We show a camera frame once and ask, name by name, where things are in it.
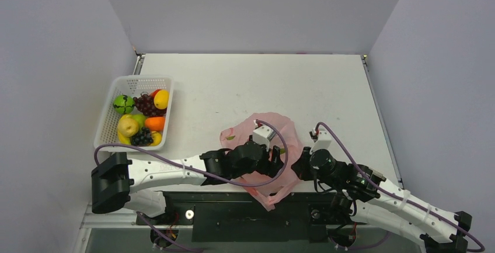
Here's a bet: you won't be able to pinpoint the pink plastic bag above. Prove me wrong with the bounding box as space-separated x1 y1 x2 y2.
219 112 304 212

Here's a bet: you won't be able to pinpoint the dark purple grapes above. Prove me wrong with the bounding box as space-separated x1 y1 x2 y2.
130 127 154 147

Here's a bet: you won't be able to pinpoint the yellow fake fruit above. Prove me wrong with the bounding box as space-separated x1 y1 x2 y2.
154 89 170 110

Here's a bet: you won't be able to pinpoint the green fake fruit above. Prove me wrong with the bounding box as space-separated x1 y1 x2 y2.
112 95 135 115

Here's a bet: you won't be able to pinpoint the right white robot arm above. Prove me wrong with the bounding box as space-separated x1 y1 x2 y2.
291 147 472 252

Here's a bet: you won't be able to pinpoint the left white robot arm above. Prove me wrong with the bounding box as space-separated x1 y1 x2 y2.
91 141 287 224

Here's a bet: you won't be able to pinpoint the yellow fake banana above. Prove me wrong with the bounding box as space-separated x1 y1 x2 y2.
117 131 162 147

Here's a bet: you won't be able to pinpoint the orange fake fruit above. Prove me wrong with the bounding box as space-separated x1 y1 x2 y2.
144 116 166 131

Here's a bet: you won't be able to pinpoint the green fake pear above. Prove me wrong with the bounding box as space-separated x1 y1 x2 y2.
131 114 147 130

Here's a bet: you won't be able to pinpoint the red fake strawberry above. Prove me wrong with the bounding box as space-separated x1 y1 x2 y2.
150 89 161 98

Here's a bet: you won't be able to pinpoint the purple fake grapes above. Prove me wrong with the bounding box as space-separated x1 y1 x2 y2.
133 93 167 117

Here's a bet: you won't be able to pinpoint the yellow fake pear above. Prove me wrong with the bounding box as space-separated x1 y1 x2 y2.
117 115 140 138

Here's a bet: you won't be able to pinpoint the white plastic basket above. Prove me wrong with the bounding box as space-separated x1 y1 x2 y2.
93 75 175 153

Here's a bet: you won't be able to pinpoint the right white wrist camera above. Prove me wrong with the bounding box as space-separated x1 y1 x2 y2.
309 128 333 154

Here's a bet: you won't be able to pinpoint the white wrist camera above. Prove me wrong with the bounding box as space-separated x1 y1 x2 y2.
252 120 277 152
309 128 333 154

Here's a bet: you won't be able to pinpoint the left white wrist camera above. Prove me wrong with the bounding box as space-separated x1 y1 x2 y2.
252 120 277 152

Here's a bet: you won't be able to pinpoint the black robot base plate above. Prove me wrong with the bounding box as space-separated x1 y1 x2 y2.
147 192 358 245

